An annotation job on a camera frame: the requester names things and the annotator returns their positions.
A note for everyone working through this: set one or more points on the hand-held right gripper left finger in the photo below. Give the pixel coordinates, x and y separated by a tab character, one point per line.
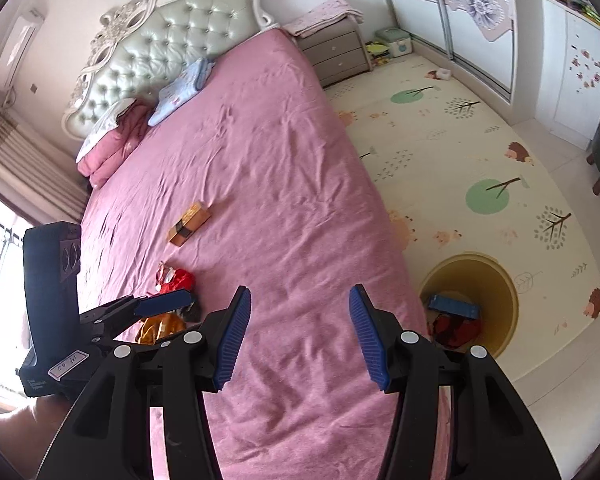
232	340

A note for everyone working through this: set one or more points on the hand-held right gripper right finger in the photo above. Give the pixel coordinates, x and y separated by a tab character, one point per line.
367	345

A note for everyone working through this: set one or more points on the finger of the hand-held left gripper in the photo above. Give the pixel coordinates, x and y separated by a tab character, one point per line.
165	302
110	332

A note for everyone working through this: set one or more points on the orange wrapper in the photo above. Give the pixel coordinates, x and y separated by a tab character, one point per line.
157	329

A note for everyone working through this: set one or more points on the gold box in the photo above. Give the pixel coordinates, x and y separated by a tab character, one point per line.
189	225

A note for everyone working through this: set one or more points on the yellow trash bin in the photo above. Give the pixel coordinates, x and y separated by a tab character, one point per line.
495	280

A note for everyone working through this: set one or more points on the person's left forearm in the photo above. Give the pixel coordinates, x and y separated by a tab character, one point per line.
20	430

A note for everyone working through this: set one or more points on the dark red wrapper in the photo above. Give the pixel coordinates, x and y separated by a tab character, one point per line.
452	332

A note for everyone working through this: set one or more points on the blue box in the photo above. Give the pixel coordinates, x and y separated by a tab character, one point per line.
452	306

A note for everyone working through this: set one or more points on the beige striped curtain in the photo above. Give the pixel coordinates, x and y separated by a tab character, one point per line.
25	160

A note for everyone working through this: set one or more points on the pink folded quilt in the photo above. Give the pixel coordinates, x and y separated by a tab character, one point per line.
117	147

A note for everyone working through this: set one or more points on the white pillow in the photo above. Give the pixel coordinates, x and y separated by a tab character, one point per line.
100	130

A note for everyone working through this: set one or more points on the pink bed sheet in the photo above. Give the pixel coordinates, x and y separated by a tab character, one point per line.
255	185

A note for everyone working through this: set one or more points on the light blue folded blanket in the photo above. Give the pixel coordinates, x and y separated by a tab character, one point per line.
177	92

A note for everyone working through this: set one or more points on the white air conditioner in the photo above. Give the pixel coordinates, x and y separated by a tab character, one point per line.
15	50

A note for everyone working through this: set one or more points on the cream tree-print play mat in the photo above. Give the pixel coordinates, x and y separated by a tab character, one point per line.
455	135

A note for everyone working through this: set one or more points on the white tufted headboard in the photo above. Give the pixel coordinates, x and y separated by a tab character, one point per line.
165	35

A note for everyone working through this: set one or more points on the grey nightstand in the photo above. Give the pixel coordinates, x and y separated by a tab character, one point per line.
337	55

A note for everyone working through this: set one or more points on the green storage box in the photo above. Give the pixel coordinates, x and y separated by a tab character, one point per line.
394	42

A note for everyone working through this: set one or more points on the pink folded cloth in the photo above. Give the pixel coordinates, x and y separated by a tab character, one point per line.
322	17

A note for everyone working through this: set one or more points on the white sliding-door wardrobe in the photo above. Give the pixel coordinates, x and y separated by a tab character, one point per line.
430	15

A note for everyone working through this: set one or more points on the white cabinet with stickers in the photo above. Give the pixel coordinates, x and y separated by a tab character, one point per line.
575	75

